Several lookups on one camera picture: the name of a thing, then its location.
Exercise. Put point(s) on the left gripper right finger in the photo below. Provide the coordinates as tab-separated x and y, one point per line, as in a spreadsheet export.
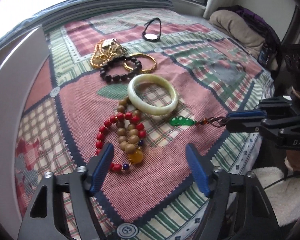
238	206

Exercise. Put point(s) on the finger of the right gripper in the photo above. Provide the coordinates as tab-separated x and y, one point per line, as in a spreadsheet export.
255	113
246	127

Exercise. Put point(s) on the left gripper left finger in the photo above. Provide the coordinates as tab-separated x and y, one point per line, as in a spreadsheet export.
45	216

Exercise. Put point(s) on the green jade pendant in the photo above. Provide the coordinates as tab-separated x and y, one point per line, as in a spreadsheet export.
218	122

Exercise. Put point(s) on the pale jade bangle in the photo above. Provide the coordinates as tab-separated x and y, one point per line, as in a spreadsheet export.
152	95

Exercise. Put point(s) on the black leather wristwatch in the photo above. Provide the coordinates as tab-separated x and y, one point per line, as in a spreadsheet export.
152	31

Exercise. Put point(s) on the gold bangle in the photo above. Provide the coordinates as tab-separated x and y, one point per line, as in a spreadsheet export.
141	63

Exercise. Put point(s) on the person's right hand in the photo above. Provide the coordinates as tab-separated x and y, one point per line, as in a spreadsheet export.
293	157

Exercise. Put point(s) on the white fleece sleeve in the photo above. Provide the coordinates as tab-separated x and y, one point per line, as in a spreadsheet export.
284	196

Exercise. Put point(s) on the black smartphone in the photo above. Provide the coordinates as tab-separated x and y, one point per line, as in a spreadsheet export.
264	55

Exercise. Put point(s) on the beige cushion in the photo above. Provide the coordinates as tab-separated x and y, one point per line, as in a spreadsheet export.
233	25

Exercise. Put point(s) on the patchwork plaid cloth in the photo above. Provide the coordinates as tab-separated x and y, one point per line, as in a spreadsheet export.
79	102

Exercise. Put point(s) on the white cardboard box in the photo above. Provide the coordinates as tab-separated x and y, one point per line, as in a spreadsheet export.
18	72

